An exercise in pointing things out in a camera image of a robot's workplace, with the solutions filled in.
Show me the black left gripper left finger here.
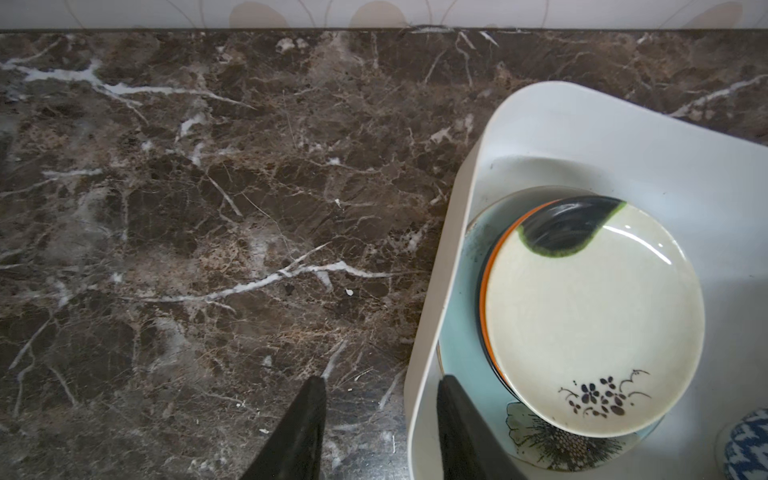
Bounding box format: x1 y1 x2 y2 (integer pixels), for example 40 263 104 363
240 376 327 480

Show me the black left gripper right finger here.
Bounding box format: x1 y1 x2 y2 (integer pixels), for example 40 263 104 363
436 375 525 480

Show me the mint green floral plate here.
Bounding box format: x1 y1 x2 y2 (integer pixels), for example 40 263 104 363
437 186 657 472

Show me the orange plate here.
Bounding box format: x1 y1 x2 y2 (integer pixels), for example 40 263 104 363
478 199 562 391

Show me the cream floral plate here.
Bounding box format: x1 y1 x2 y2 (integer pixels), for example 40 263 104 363
479 195 705 438

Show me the red patterned bowl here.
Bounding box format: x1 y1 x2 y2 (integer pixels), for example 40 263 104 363
715 408 767 480

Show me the white plastic bin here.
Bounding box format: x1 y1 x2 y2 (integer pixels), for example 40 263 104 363
404 82 767 479

